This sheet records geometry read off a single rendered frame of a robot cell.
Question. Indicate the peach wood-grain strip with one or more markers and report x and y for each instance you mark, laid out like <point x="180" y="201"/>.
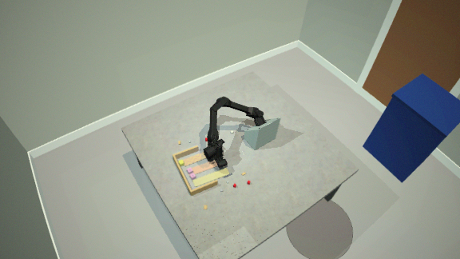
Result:
<point x="212" y="164"/>

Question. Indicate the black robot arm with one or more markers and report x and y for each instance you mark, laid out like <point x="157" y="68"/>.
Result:
<point x="216" y="146"/>

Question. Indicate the pale yellow flat strip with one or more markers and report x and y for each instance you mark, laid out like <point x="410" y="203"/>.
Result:
<point x="221" y="173"/>

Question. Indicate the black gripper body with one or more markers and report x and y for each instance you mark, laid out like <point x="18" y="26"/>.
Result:
<point x="221" y="162"/>

